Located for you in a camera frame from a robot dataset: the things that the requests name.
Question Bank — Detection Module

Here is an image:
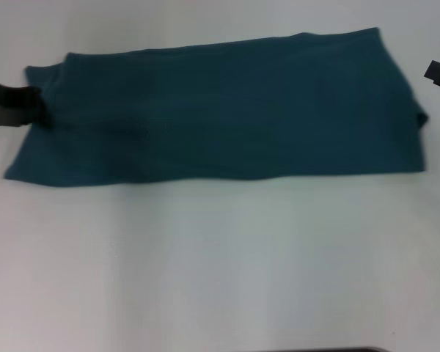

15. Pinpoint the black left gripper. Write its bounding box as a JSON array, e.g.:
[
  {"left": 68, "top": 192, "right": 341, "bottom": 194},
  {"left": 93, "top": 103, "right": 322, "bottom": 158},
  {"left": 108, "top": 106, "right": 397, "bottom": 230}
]
[{"left": 0, "top": 78, "right": 55, "bottom": 130}]

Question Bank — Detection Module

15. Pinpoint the teal shirt with FREE print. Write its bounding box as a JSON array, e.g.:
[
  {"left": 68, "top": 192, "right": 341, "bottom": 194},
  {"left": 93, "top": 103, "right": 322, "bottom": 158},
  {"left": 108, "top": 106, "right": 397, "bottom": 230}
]
[{"left": 3, "top": 26, "right": 430, "bottom": 190}]

